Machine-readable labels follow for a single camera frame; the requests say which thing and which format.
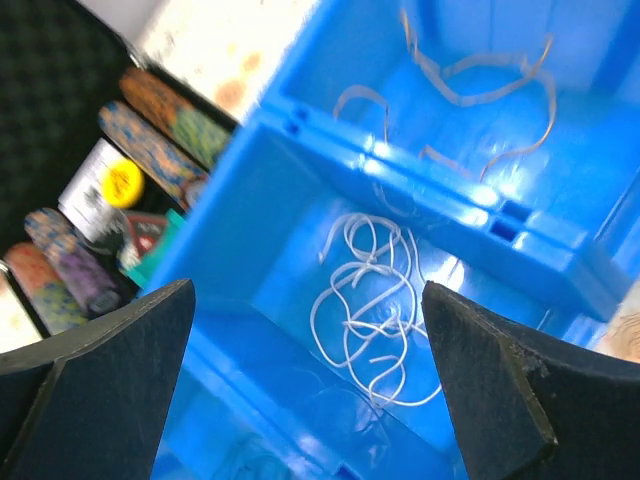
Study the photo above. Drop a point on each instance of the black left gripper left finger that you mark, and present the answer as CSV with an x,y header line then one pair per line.
x,y
92,402

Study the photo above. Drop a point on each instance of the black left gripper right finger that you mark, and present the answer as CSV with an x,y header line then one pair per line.
x,y
526,405

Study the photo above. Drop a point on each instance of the black poker chip case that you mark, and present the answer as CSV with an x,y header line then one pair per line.
x,y
103,154

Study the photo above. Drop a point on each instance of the blue three-compartment plastic bin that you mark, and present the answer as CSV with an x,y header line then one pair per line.
x,y
375,164

